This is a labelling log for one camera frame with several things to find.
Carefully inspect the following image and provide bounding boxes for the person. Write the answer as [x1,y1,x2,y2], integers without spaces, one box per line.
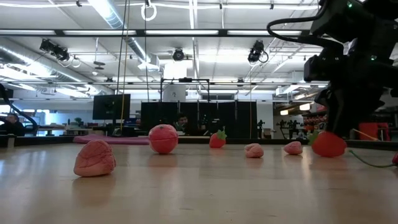
[0,113,26,137]
[173,112,191,133]

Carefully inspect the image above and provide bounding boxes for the black room partition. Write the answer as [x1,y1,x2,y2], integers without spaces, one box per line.
[140,100,259,139]

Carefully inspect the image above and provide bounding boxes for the red toy strawberry green leaves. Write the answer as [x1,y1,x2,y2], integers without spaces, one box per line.
[307,129,348,158]
[208,129,228,149]

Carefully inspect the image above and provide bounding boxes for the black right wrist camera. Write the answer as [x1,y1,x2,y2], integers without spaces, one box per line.
[303,55,331,82]

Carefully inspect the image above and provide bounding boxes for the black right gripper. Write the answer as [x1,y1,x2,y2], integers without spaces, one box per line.
[314,49,398,138]

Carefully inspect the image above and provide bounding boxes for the white hanging ring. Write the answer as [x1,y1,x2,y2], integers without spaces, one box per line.
[140,2,158,22]

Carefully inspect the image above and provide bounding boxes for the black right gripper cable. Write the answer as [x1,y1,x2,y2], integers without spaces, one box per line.
[266,15,343,48]

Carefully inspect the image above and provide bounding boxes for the large red round toy fruit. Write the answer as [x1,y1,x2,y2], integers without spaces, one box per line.
[147,124,179,155]

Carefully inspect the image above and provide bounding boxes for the red toy cherry with stem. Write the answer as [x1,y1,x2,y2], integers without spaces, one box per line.
[348,149,398,169]

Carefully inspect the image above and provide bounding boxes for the black overhead camera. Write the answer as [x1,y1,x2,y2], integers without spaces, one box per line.
[172,47,185,62]

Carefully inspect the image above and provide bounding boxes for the yellow cable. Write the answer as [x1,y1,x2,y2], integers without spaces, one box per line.
[119,0,131,133]

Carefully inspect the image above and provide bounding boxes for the purple folded cloth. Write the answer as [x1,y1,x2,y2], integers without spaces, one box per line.
[73,134,150,146]

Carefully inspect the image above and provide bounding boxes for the red office chair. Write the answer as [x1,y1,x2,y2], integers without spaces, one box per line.
[358,121,391,142]

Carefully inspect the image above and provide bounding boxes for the black wall monitor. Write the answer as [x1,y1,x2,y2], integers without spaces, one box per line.
[92,93,132,121]

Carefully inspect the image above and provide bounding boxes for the pink toy raspberry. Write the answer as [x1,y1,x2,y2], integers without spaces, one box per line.
[244,142,265,159]
[73,139,117,178]

